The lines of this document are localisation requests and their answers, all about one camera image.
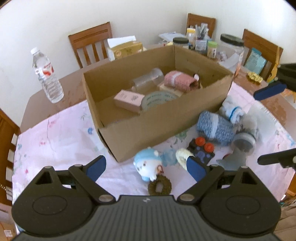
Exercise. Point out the clear jar with small items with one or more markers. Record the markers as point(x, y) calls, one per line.
point(245, 142)

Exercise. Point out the clear plastic cup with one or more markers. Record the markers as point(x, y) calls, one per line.
point(148, 80)

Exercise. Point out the clear tape roll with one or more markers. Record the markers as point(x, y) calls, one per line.
point(158, 99)

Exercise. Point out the brown cardboard box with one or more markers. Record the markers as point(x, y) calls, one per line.
point(161, 125)

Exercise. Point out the yellow lid plastic jar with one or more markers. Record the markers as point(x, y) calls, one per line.
point(190, 34)

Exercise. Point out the blue knitted cup sleeve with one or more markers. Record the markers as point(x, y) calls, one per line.
point(215, 127)

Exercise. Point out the white labelled plastic packet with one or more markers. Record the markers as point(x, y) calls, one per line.
point(252, 121)

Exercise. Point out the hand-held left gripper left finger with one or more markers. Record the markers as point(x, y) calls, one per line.
point(96, 167)

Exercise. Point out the blue and white plush toy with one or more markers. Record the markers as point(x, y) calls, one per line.
point(148, 164)

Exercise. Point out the large clear jar black lid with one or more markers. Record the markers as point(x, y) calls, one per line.
point(232, 51)

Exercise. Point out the brown wooden chair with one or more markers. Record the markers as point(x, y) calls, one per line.
point(261, 41)
point(201, 20)
point(7, 139)
point(90, 44)

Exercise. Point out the gold ornament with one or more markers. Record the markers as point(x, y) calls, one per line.
point(254, 77)

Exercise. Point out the teal packet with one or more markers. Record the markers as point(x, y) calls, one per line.
point(254, 61)

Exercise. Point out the white socks blue stripes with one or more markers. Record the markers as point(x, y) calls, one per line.
point(231, 109)

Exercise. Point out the green lid jar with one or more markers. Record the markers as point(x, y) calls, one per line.
point(212, 48)

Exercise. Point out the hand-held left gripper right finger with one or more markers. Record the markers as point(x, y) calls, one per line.
point(195, 170)

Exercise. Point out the beige tissue box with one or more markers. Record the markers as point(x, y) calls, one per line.
point(126, 49)

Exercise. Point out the pink floral tablecloth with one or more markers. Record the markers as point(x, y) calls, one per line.
point(57, 143)

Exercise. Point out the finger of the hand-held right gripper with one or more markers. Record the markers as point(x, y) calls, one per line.
point(269, 90)
point(272, 158)

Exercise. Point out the small pink box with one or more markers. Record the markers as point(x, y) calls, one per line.
point(128, 100)

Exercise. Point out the grey cat toy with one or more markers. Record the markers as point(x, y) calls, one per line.
point(233, 160)

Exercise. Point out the clear plastic water bottle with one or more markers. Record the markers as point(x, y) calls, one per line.
point(49, 78)

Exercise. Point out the brown wooden desktop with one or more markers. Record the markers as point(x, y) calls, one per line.
point(69, 88)

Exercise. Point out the black toy block red buttons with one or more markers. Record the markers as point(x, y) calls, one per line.
point(202, 150)

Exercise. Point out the white papers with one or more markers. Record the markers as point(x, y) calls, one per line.
point(170, 37)

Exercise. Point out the small jar with black lid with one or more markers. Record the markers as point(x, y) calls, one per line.
point(180, 42)

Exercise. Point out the pink knitted cup sleeve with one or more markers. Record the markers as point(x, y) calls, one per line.
point(179, 80)

